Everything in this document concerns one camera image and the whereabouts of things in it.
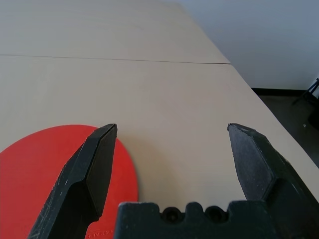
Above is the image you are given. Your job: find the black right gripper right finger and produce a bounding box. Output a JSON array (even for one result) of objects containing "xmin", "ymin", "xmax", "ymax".
[{"xmin": 227, "ymin": 122, "xmax": 319, "ymax": 239}]

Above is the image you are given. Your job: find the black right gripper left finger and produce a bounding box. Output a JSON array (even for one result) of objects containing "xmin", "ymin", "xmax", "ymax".
[{"xmin": 26, "ymin": 123, "xmax": 118, "ymax": 239}]

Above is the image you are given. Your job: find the red ping-pong paddle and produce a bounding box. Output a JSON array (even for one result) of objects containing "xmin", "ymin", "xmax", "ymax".
[{"xmin": 0, "ymin": 124, "xmax": 139, "ymax": 239}]

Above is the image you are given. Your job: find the black tripod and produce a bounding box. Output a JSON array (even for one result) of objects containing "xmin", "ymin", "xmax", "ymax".
[{"xmin": 293, "ymin": 77, "xmax": 319, "ymax": 122}]

